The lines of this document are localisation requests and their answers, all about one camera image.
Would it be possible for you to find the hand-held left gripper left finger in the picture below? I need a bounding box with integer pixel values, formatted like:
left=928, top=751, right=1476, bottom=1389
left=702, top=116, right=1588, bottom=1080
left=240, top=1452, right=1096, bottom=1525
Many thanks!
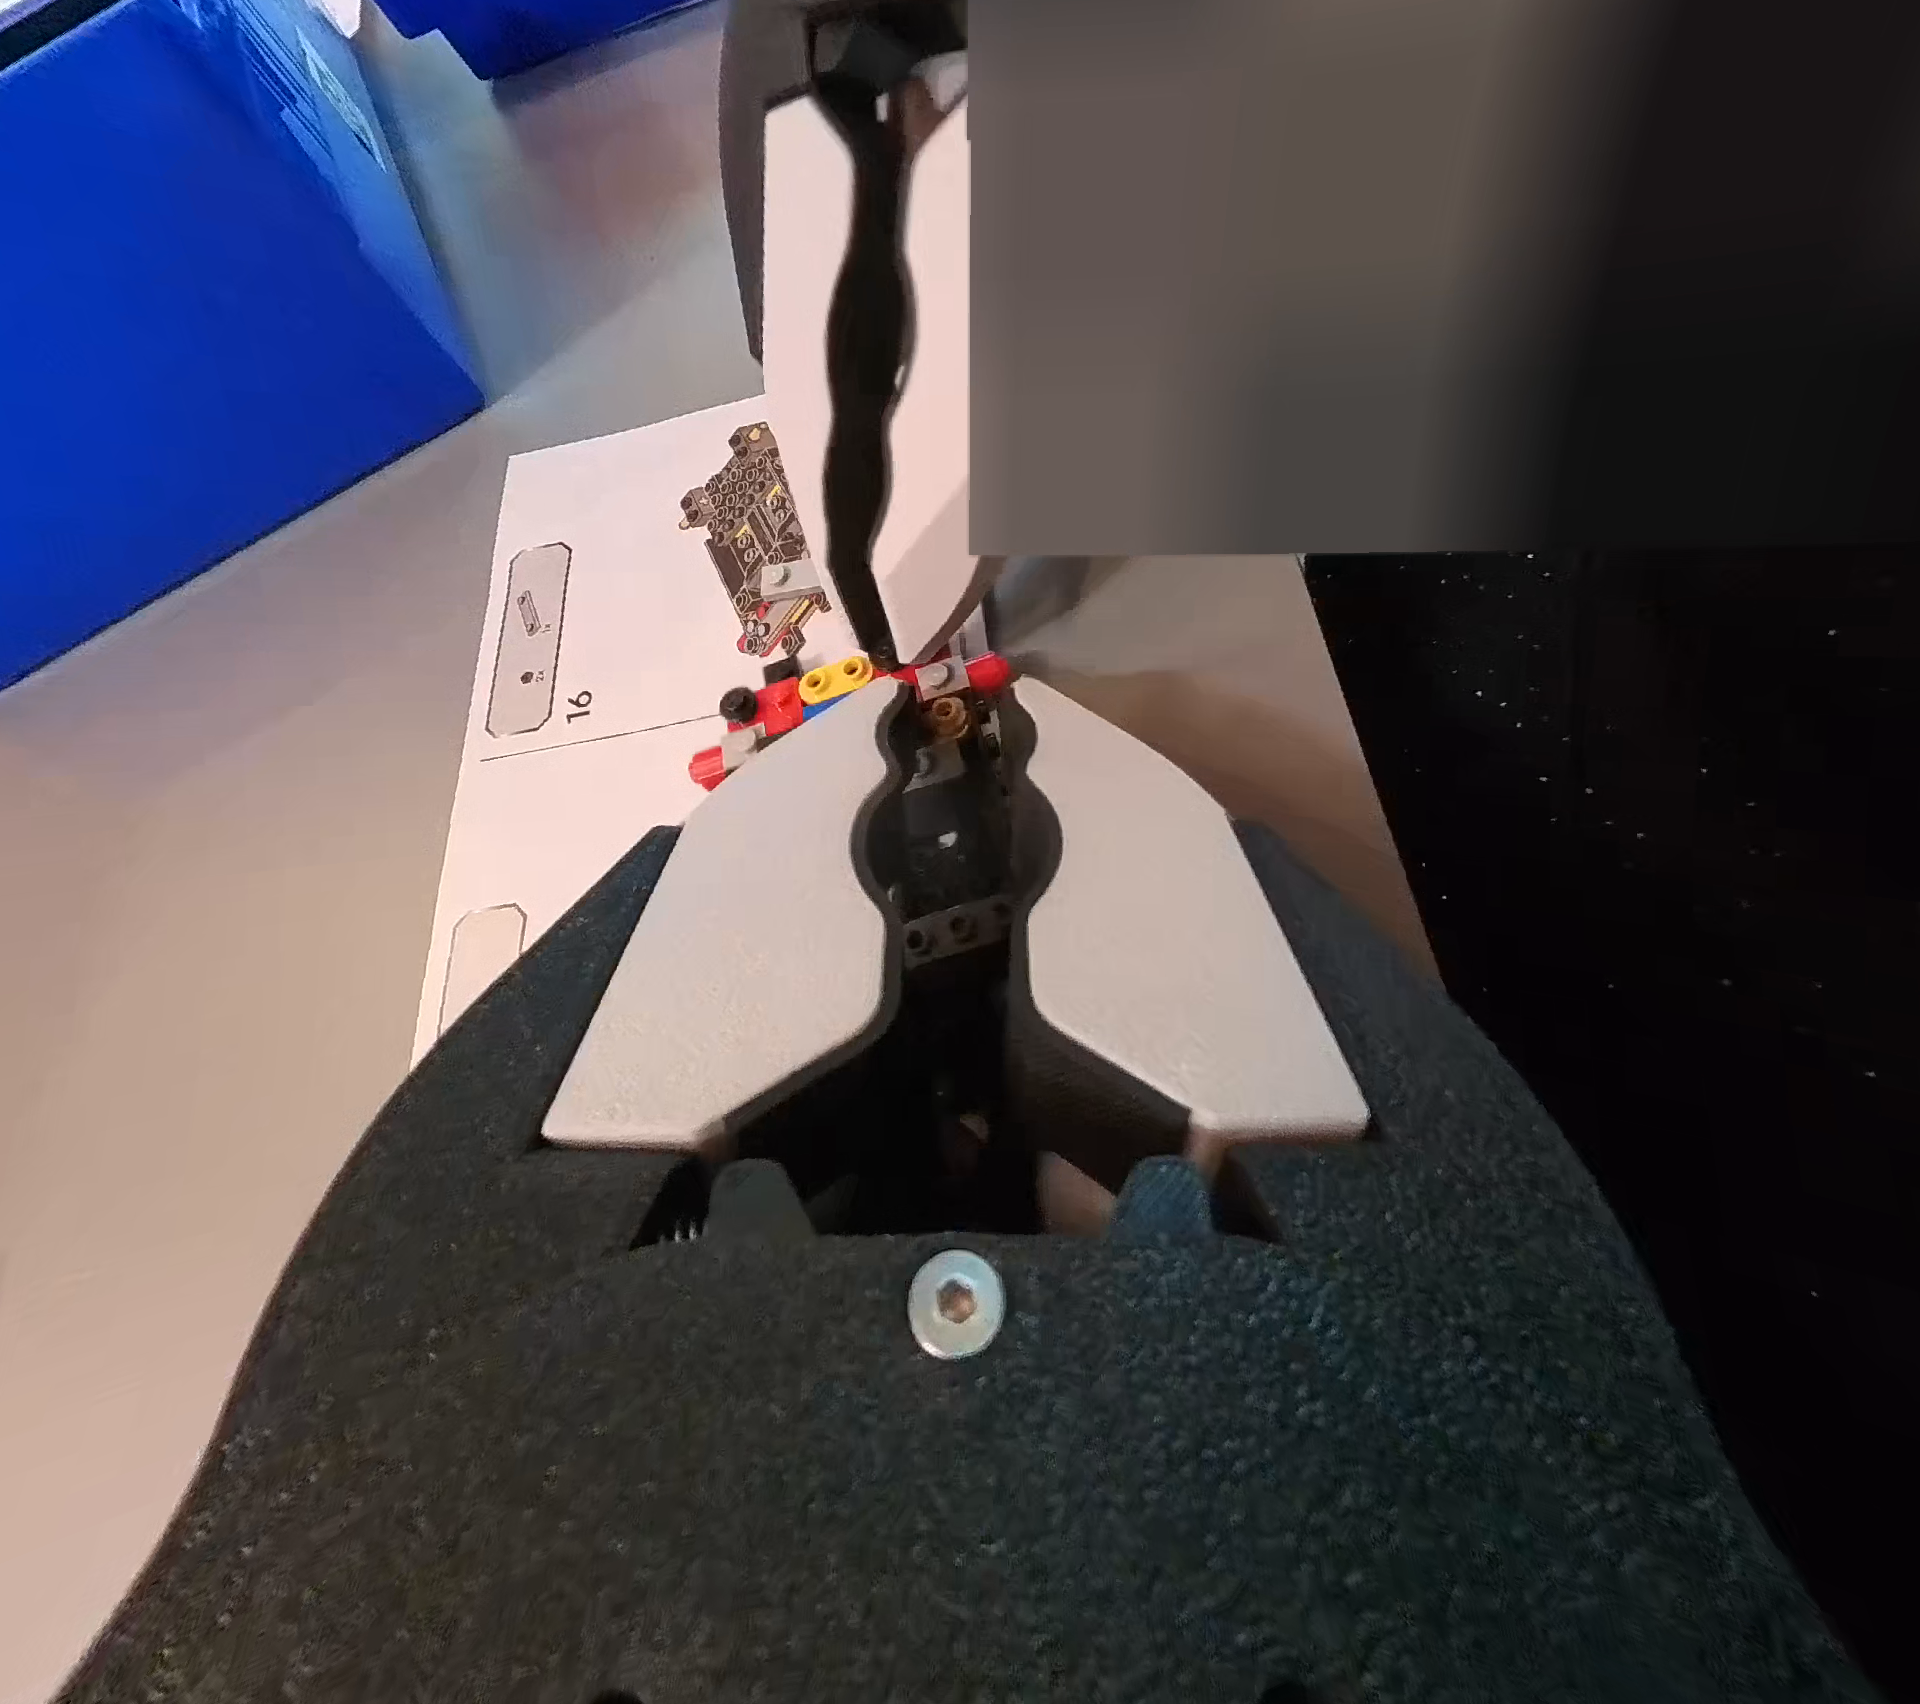
left=542, top=692, right=905, bottom=1154

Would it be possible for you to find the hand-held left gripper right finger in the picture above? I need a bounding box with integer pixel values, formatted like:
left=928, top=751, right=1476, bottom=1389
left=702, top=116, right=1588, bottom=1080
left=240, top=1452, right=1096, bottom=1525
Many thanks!
left=1005, top=674, right=1370, bottom=1154

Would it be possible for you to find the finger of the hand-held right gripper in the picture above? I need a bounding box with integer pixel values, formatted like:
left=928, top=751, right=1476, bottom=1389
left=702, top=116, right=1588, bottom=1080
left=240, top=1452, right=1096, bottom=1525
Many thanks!
left=878, top=59, right=1005, bottom=674
left=764, top=81, right=916, bottom=674

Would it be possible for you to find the black lego car chassis model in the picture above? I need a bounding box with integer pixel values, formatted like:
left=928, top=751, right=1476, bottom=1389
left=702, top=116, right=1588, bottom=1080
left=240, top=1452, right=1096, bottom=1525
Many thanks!
left=687, top=644, right=1037, bottom=984

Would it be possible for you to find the white lego instruction booklet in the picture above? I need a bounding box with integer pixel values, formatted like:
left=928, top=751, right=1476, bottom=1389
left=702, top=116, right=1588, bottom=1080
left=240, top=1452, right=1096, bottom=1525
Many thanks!
left=411, top=389, right=1000, bottom=1076

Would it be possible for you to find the large blue plastic bin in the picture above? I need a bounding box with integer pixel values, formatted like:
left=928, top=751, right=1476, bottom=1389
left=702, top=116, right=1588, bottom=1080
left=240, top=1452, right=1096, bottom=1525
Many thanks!
left=0, top=0, right=488, bottom=695

